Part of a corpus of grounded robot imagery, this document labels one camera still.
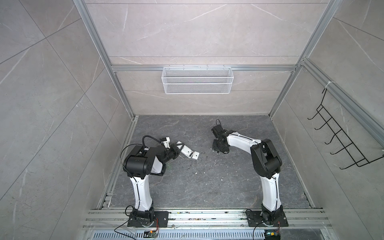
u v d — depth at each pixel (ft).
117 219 2.45
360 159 1.91
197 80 3.29
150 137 2.91
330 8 2.25
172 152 2.84
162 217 2.40
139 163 1.76
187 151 3.04
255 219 2.40
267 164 1.79
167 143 2.96
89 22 2.38
